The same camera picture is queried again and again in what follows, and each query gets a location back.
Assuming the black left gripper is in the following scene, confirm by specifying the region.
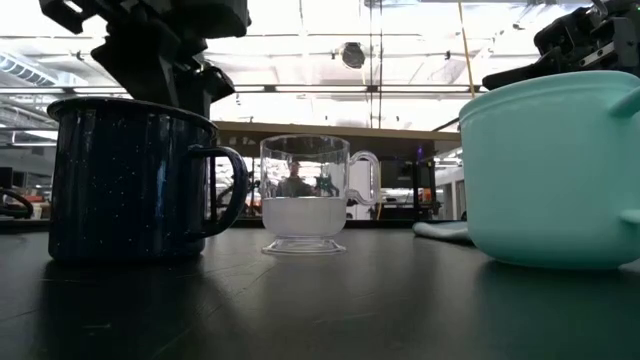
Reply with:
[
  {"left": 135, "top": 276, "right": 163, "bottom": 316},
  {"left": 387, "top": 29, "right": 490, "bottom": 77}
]
[{"left": 38, "top": 0, "right": 252, "bottom": 119}]

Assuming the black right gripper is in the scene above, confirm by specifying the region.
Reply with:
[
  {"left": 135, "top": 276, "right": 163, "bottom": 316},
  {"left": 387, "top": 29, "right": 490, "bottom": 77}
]
[{"left": 482, "top": 0, "right": 640, "bottom": 92}]

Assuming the teal plastic mug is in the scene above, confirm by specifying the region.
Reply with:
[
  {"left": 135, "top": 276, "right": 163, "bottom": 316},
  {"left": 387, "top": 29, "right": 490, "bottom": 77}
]
[{"left": 458, "top": 69, "right": 640, "bottom": 271}]

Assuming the dark blue speckled enamel mug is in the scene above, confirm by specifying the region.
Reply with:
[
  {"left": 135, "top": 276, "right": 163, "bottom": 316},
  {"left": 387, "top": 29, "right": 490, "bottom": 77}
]
[{"left": 46, "top": 96, "right": 250, "bottom": 264}]

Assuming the clear plastic cup with handle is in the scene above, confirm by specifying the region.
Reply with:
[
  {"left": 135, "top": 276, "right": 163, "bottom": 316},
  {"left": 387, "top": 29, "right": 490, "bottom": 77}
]
[{"left": 259, "top": 133, "right": 381, "bottom": 257}]

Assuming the wooden shelf with black legs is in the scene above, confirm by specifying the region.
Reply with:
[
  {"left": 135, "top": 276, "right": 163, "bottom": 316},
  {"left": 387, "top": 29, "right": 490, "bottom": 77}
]
[{"left": 207, "top": 117, "right": 462, "bottom": 231}]

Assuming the thin yellow pole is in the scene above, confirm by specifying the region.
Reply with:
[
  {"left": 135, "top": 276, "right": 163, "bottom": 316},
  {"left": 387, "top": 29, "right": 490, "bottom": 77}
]
[{"left": 457, "top": 0, "right": 476, "bottom": 99}]

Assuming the person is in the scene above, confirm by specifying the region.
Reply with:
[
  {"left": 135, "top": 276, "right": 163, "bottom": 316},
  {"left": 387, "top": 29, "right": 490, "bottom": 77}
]
[{"left": 276, "top": 159, "right": 316, "bottom": 198}]

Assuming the black ceiling device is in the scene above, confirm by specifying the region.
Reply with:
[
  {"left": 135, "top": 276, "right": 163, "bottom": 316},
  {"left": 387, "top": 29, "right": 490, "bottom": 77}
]
[{"left": 340, "top": 41, "right": 367, "bottom": 70}]

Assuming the light blue cloth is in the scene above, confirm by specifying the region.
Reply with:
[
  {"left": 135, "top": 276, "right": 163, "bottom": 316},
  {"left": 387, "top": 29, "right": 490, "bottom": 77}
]
[{"left": 412, "top": 220, "right": 474, "bottom": 246}]

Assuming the black looped cable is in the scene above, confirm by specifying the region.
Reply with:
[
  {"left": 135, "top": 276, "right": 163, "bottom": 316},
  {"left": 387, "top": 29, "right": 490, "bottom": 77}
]
[{"left": 0, "top": 187, "right": 35, "bottom": 220}]

